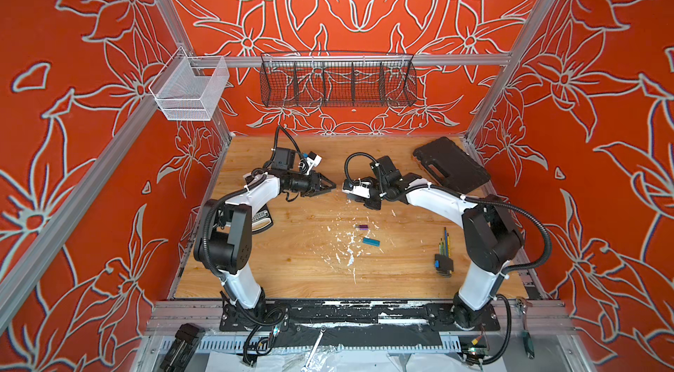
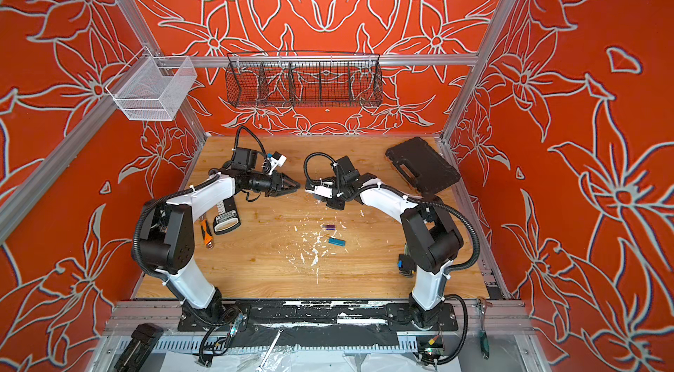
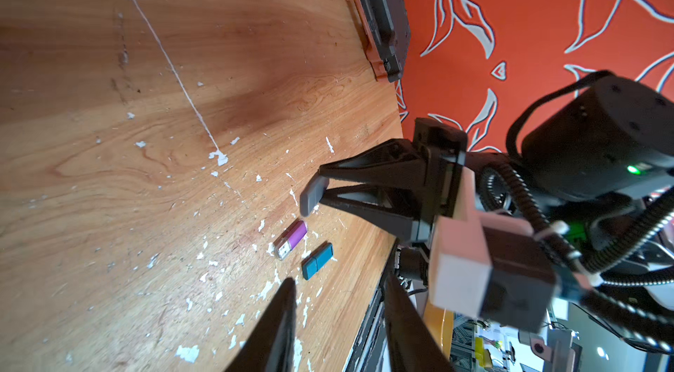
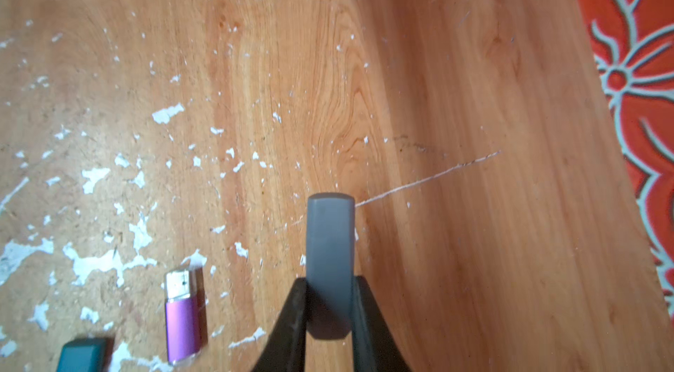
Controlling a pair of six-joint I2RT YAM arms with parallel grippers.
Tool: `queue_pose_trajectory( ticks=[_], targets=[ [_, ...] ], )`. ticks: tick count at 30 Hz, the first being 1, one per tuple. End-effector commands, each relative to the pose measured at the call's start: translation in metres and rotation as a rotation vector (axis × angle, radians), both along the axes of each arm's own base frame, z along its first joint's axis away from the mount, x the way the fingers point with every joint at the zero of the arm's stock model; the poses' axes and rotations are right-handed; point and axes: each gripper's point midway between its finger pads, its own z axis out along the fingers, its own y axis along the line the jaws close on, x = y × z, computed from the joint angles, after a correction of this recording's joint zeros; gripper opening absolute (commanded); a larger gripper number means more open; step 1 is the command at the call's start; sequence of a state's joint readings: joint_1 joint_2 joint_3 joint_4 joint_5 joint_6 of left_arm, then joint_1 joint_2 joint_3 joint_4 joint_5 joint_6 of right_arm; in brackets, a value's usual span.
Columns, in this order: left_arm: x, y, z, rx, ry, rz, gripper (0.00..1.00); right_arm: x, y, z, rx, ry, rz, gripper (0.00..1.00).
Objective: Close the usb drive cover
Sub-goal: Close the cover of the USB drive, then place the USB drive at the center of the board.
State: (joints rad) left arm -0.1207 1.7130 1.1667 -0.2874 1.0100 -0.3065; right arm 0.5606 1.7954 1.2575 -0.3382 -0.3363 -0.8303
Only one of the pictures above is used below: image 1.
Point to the pencils bundle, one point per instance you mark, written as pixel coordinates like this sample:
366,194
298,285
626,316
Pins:
444,244

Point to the black box with blue clip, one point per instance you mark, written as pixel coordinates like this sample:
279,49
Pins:
444,265

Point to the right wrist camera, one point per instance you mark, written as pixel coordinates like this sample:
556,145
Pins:
360,191

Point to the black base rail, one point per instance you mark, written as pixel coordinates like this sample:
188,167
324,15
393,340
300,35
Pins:
434,315

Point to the black wire basket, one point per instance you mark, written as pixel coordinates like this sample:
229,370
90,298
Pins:
324,79

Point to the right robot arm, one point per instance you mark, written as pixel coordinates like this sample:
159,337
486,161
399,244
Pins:
491,238

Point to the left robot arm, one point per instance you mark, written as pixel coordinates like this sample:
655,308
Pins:
225,233

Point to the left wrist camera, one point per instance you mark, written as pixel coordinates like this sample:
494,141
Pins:
287,159

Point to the teal usb drive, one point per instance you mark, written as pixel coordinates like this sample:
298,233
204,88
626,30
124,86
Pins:
371,242

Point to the black tool case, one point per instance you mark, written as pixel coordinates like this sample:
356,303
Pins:
450,166

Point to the clear plastic bin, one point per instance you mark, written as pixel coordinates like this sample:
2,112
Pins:
189,88

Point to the green handled screwdriver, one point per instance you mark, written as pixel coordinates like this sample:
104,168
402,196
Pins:
528,344

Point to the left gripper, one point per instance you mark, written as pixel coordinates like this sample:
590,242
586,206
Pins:
313,184

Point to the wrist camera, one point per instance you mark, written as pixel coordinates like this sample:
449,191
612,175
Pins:
287,159
360,191

